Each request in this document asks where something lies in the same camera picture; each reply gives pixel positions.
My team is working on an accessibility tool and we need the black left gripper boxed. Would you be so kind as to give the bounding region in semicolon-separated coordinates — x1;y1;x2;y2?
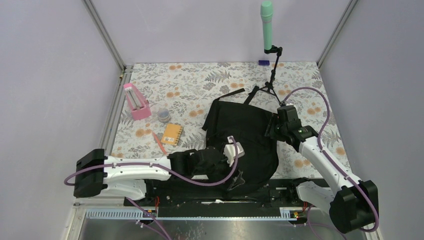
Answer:
194;143;245;189

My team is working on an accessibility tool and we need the black student backpack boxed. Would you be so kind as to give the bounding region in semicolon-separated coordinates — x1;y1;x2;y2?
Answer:
202;98;279;198

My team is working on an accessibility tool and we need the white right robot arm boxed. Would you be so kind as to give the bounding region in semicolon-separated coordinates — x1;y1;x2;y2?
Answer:
266;105;380;234

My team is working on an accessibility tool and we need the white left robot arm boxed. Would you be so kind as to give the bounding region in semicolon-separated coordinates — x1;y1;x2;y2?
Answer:
64;144;240;206

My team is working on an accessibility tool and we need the black microphone tripod stand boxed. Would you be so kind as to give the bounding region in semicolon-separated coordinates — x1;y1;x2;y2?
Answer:
252;44;283;105

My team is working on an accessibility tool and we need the orange spiral notebook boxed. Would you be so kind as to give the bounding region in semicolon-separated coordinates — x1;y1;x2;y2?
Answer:
160;123;184;146

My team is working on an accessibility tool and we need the orange pencil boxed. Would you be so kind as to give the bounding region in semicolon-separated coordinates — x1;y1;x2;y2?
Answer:
151;132;168;156

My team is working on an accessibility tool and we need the small blue block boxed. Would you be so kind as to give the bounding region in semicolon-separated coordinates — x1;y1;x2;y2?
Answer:
258;60;270;66

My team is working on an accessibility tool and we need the small clear round container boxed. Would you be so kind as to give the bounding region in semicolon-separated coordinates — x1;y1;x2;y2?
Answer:
157;108;171;123

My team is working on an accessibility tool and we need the floral table mat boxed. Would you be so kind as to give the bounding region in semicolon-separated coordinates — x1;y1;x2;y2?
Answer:
110;61;350;168

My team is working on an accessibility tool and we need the mint green microphone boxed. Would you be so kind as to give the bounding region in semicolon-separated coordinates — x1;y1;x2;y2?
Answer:
260;0;274;54

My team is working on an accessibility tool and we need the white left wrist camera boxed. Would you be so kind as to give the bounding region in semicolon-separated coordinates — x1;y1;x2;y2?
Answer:
223;136;245;167

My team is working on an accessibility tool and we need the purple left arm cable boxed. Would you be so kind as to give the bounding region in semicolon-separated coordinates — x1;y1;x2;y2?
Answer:
63;136;240;240

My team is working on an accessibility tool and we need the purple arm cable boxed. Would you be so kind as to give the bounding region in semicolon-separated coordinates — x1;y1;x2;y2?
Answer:
63;136;240;240
280;87;380;233

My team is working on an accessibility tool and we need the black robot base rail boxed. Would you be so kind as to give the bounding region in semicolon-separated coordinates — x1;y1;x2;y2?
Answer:
123;177;311;219

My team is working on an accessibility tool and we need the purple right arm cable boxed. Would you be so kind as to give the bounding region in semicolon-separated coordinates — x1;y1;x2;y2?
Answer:
280;87;380;233

